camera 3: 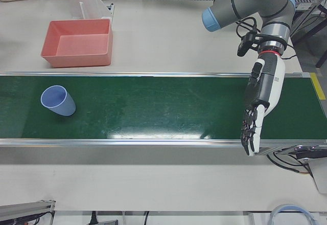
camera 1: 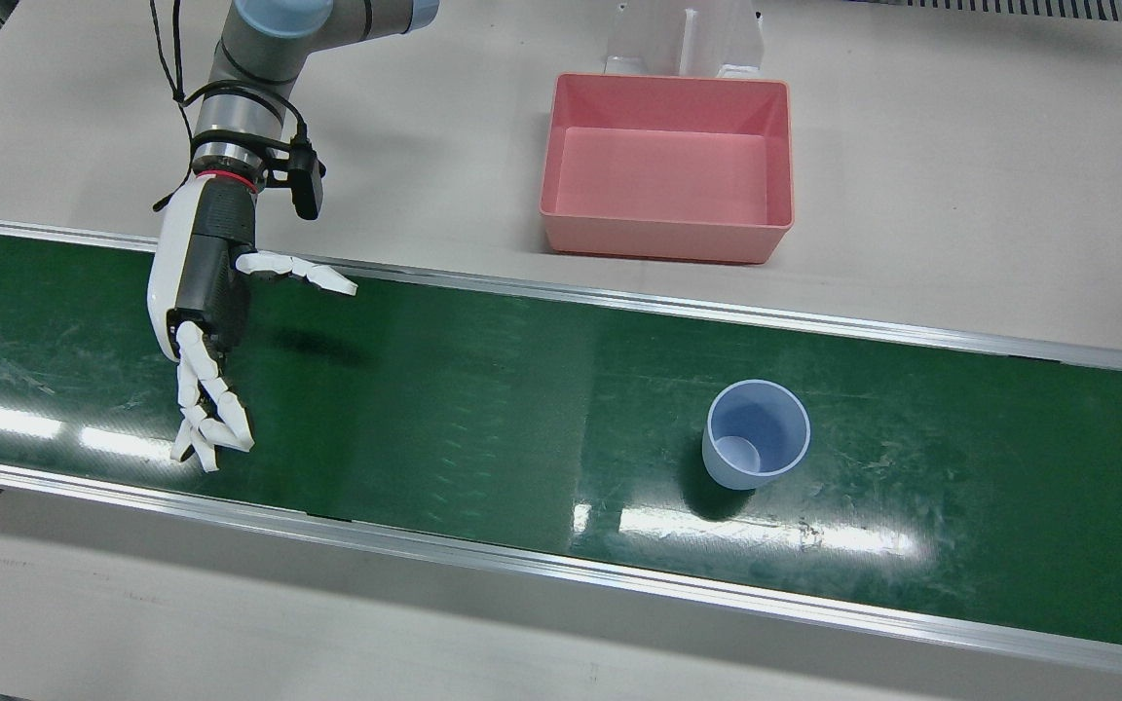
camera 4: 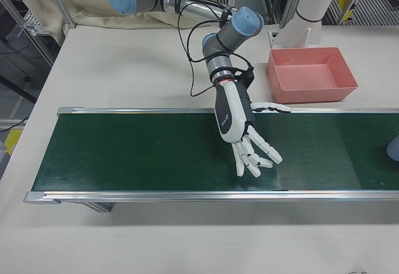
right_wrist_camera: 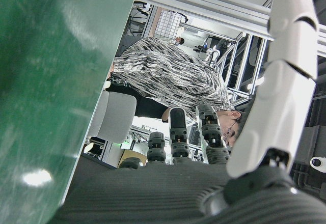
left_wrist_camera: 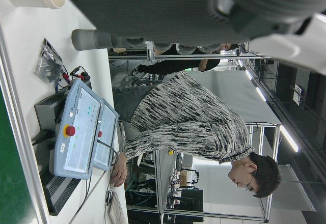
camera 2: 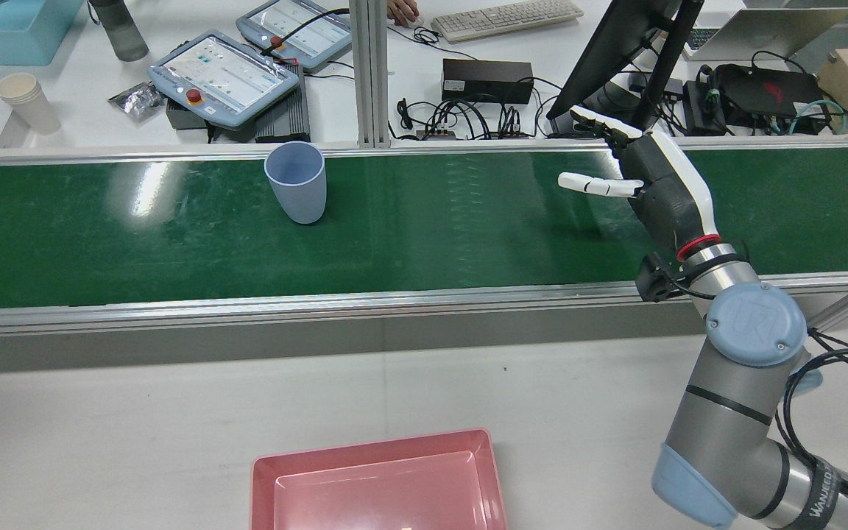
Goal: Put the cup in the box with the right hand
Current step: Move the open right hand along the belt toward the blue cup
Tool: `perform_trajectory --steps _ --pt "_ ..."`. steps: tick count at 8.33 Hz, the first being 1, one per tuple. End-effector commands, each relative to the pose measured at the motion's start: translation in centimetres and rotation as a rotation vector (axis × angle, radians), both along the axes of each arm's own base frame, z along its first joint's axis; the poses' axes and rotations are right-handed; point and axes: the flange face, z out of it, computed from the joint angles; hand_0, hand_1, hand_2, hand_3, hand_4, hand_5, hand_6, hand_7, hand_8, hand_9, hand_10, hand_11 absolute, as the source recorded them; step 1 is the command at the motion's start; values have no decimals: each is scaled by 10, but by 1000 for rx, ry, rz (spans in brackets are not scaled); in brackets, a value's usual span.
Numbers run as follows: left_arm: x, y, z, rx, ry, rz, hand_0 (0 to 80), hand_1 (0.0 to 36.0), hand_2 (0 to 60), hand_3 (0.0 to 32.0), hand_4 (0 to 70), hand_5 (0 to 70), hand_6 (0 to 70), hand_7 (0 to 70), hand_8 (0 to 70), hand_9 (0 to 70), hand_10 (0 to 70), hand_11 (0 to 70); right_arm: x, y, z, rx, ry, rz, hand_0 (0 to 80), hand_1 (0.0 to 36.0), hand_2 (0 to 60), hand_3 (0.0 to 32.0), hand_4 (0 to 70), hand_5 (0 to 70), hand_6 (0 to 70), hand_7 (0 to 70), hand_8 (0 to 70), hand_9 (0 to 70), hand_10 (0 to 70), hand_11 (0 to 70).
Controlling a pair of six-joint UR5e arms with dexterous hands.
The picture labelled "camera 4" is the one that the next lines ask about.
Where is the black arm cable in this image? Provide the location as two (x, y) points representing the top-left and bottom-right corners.
(170, 0), (255, 98)

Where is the yellow floor sign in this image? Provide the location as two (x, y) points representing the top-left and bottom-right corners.
(334, 0), (357, 23)

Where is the aluminium frame post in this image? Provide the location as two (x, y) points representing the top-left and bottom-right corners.
(42, 0), (76, 29)

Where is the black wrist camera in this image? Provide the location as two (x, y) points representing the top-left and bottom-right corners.
(234, 66), (255, 88)

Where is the pink plastic box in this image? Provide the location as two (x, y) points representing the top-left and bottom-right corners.
(266, 47), (358, 105)

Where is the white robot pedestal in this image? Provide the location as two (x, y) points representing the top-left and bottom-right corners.
(268, 0), (344, 50)

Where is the beige fabric curtain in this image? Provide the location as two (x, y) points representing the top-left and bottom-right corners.
(5, 0), (232, 48)

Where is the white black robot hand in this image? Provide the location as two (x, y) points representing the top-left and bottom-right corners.
(214, 79), (292, 178)

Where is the green conveyor belt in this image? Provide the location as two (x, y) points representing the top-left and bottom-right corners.
(24, 106), (399, 214)

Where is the blue plastic cup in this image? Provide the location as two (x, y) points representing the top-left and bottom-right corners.
(385, 135), (399, 163)

